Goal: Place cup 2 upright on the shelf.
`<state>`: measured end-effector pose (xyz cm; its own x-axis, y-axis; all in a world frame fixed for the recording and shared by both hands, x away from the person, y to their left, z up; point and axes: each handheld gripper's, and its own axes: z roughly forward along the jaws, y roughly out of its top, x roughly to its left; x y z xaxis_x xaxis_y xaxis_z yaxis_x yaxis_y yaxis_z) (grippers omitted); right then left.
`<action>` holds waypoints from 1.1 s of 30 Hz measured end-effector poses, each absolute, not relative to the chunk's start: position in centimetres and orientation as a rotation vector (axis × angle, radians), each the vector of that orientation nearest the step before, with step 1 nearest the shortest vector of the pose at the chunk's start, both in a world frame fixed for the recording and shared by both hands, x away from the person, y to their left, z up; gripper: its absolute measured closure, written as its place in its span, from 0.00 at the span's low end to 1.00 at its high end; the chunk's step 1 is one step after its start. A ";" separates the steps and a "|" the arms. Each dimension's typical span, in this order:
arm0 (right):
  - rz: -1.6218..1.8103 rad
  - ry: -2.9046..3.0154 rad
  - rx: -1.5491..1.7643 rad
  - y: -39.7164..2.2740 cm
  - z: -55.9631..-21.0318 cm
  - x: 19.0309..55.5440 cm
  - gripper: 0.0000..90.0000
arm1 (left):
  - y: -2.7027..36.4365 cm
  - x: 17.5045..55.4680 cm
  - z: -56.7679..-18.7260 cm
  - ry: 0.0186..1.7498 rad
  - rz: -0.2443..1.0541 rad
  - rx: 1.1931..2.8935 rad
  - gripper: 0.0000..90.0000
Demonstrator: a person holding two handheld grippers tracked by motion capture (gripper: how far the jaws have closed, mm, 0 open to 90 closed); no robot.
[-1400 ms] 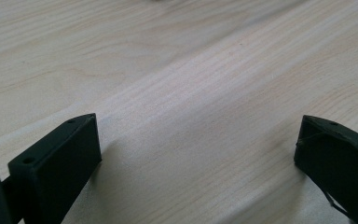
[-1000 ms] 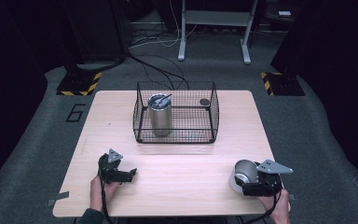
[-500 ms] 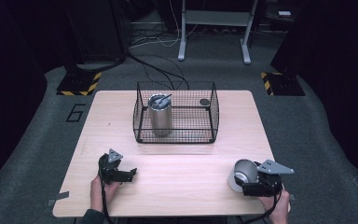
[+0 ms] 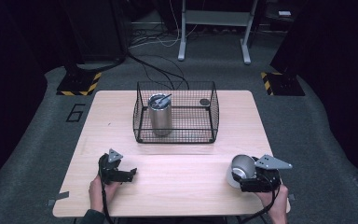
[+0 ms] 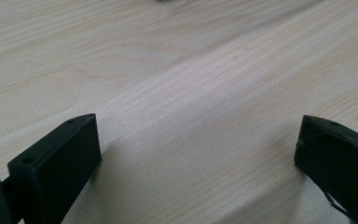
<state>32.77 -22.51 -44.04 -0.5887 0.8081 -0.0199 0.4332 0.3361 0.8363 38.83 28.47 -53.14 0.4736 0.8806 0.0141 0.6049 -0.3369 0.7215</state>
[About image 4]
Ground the black stand base striped edge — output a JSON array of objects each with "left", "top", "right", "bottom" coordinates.
[
  {"left": 56, "top": 71, "right": 103, "bottom": 97},
  {"left": 260, "top": 72, "right": 306, "bottom": 97}
]

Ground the black floor cable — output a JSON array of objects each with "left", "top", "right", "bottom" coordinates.
[{"left": 126, "top": 50, "right": 190, "bottom": 91}]

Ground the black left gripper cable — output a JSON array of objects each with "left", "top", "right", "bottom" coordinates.
[{"left": 100, "top": 181, "right": 116, "bottom": 224}]

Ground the grey tape strip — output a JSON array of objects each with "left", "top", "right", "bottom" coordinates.
[{"left": 46, "top": 190, "right": 71, "bottom": 207}]

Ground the black wire basket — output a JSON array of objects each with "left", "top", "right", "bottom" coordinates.
[{"left": 132, "top": 80, "right": 220, "bottom": 145}]

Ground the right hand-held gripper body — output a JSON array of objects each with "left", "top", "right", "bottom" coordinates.
[{"left": 251, "top": 154, "right": 294, "bottom": 193}]

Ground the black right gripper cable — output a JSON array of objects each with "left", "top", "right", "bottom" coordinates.
[{"left": 238, "top": 174, "right": 278, "bottom": 224}]

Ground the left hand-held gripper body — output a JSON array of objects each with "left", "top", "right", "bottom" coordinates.
[{"left": 97, "top": 148, "right": 130, "bottom": 185}]

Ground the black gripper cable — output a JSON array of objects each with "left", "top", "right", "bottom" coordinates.
[
  {"left": 238, "top": 174, "right": 278, "bottom": 224},
  {"left": 100, "top": 181, "right": 116, "bottom": 224}
]

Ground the white metal desk frame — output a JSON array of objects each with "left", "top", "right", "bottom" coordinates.
[{"left": 177, "top": 0, "right": 259, "bottom": 65}]

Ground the steel mug with handle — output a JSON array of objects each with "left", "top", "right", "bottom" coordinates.
[{"left": 226, "top": 154, "right": 259, "bottom": 189}]

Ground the person's right hand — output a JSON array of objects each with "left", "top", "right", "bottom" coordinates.
[{"left": 255, "top": 183, "right": 290, "bottom": 224}]

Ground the black cabinet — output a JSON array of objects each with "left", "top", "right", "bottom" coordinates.
[{"left": 61, "top": 0, "right": 129, "bottom": 64}]

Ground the white floor cable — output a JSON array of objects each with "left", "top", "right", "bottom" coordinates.
[{"left": 129, "top": 0, "right": 200, "bottom": 49}]

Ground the steel tumbler with lid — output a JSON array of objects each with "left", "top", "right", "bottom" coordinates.
[{"left": 147, "top": 92, "right": 173, "bottom": 137}]

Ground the person's left hand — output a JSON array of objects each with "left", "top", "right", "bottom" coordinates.
[{"left": 88, "top": 175, "right": 122, "bottom": 215}]

